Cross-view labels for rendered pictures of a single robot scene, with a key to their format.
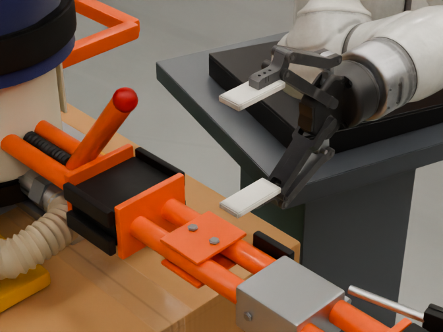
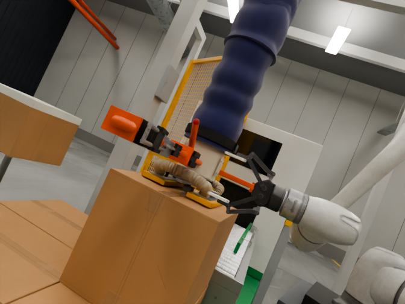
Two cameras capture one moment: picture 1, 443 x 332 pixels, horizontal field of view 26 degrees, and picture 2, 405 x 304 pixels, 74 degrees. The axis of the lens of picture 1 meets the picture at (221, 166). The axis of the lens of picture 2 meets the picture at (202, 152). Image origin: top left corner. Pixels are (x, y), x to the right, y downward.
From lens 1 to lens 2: 0.97 m
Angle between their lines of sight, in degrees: 67
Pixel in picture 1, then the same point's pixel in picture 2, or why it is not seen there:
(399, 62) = (301, 196)
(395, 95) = (290, 204)
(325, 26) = not seen: hidden behind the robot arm
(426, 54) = (316, 204)
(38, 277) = (161, 179)
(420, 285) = not seen: outside the picture
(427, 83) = (311, 215)
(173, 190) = (188, 149)
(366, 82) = (281, 190)
